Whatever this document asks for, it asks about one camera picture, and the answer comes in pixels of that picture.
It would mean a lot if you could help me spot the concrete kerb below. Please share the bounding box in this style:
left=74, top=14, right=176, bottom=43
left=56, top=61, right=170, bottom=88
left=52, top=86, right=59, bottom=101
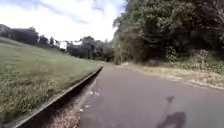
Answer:
left=9, top=65, right=104, bottom=128

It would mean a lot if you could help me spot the wood of green trees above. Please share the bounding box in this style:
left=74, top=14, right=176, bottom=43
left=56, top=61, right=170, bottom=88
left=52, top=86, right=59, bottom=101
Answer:
left=112, top=0, right=224, bottom=75

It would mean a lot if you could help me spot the grass slope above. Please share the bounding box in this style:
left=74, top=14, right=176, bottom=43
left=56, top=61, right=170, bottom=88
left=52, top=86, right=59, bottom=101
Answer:
left=0, top=36, right=104, bottom=125

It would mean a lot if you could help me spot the white building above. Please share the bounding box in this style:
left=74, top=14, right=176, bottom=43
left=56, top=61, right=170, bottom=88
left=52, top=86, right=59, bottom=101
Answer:
left=59, top=40, right=84, bottom=52

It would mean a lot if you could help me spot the dry grass verge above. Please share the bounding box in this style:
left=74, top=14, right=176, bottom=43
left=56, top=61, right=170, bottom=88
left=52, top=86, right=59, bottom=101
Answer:
left=120, top=61, right=224, bottom=92

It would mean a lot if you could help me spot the grey asphalt road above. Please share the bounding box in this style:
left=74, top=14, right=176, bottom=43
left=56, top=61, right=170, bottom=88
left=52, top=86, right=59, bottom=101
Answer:
left=78, top=62, right=224, bottom=128

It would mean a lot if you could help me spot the row of dark trees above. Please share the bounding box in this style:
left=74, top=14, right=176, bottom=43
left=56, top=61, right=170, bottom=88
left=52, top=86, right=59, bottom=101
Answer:
left=0, top=23, right=115, bottom=63

